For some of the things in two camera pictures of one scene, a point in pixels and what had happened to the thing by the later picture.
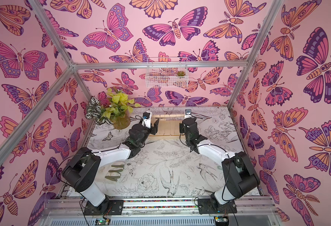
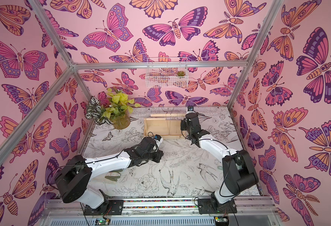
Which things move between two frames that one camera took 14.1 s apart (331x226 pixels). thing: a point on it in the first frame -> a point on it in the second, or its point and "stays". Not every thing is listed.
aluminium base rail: [158, 212] stays
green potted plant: [115, 109] stays
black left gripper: [153, 130] -> [160, 155]
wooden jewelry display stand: [169, 125] stays
